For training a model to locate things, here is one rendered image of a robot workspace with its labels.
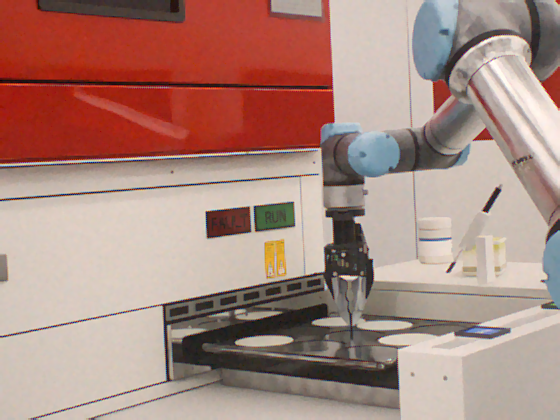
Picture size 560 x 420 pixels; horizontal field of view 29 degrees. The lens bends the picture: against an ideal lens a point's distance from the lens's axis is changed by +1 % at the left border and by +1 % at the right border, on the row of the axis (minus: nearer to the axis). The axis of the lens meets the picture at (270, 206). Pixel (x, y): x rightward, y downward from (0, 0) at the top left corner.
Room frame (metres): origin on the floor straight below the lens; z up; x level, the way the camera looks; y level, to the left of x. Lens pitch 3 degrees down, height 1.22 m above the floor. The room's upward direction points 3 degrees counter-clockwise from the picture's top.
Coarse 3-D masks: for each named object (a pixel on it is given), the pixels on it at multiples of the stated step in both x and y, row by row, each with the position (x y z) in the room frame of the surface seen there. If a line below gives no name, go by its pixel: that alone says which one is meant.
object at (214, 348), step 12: (204, 348) 1.81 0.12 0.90; (216, 348) 1.80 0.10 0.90; (228, 348) 1.78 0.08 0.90; (240, 348) 1.76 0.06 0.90; (252, 348) 1.75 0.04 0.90; (300, 360) 1.68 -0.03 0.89; (312, 360) 1.67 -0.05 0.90; (324, 360) 1.65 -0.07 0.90; (336, 360) 1.64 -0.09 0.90; (348, 360) 1.62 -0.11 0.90; (360, 360) 1.61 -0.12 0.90
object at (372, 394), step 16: (224, 368) 1.87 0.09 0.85; (240, 368) 1.86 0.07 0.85; (224, 384) 1.87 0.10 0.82; (240, 384) 1.84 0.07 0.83; (256, 384) 1.82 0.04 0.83; (272, 384) 1.80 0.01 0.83; (288, 384) 1.77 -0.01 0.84; (304, 384) 1.75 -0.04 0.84; (320, 384) 1.73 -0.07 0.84; (336, 384) 1.71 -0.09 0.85; (352, 384) 1.69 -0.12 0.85; (368, 384) 1.68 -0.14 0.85; (352, 400) 1.69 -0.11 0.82; (368, 400) 1.67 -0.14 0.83; (384, 400) 1.65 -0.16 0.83
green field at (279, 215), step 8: (256, 208) 1.99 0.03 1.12; (264, 208) 2.01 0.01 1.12; (272, 208) 2.03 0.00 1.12; (280, 208) 2.05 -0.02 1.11; (288, 208) 2.06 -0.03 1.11; (264, 216) 2.01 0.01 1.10; (272, 216) 2.03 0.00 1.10; (280, 216) 2.04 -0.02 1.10; (288, 216) 2.06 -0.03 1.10; (264, 224) 2.01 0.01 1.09; (272, 224) 2.03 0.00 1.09; (280, 224) 2.04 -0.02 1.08; (288, 224) 2.06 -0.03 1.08
